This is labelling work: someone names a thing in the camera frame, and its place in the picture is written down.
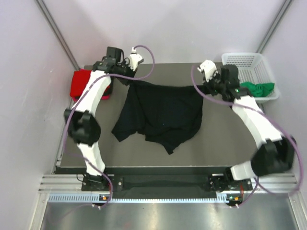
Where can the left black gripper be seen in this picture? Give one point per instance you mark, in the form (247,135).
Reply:
(131,73)

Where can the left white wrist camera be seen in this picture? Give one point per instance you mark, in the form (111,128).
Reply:
(134,59)

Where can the slotted grey cable duct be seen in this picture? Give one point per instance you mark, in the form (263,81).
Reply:
(99,199)

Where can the aluminium front rail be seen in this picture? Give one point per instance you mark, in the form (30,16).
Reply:
(278,183)

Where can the left aluminium corner post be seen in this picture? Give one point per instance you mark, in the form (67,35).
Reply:
(57,33)

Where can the aluminium corner post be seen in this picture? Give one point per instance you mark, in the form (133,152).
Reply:
(285,6)
(57,33)

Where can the right aluminium corner post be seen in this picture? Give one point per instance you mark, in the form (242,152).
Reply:
(285,6)

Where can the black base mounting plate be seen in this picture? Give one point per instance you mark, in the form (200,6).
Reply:
(165,186)

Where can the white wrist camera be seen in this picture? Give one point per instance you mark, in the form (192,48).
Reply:
(134,59)
(208,69)

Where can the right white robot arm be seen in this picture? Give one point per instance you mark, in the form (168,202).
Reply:
(274,153)

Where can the folded red t shirt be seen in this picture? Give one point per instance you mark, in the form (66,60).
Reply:
(79,81)

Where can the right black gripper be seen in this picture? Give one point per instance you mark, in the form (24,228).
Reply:
(208,84)

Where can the green crumpled t shirt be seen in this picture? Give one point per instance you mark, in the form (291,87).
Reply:
(259,90)

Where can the folded pink t shirt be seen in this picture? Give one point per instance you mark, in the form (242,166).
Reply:
(77,97)

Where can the white plastic basket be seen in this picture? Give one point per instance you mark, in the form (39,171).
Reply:
(254,68)

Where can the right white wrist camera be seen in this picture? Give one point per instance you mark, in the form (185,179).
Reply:
(208,69)

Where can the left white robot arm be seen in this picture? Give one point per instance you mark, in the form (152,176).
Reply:
(81,124)

